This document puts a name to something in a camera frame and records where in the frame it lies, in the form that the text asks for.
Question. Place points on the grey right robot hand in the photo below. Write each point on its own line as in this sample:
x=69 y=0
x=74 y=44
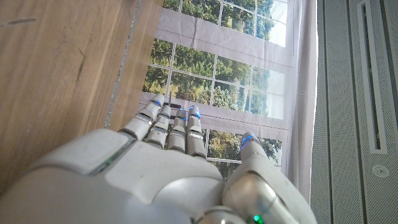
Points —
x=140 y=180

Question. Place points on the printed window backdrop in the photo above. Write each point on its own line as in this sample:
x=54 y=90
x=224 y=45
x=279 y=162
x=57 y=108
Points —
x=233 y=77

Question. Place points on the round white ceiling fixture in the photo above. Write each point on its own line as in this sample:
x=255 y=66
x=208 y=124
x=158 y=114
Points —
x=380 y=171

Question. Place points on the long ceiling light slot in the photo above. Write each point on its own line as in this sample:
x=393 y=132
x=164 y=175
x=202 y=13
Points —
x=371 y=77

